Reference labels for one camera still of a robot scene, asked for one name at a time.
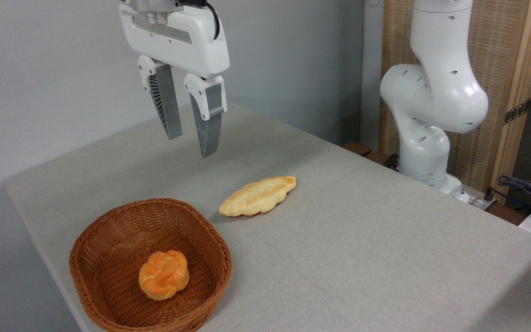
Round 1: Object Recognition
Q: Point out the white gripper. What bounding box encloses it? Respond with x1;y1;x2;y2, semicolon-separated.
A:
118;0;230;159

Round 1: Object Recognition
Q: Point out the long braided bread loaf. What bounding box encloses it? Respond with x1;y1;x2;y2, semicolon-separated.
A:
218;176;297;218

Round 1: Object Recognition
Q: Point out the woven screen with wooden frame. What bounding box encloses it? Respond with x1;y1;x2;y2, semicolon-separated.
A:
378;0;531;204

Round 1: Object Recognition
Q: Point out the bundle of dark cables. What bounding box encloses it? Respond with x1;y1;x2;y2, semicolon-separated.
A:
495;174;531;215

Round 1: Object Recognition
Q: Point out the round orange knotted bread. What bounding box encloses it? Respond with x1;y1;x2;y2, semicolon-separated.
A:
138;250;190;302

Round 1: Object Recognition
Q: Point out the brown wicker basket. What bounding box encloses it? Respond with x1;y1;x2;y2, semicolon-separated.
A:
69;198;233;332

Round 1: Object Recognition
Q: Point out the dark metal screen hinge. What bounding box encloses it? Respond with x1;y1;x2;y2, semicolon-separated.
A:
503;98;531;125

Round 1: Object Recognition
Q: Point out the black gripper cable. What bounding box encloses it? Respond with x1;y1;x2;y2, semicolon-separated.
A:
183;0;221;41

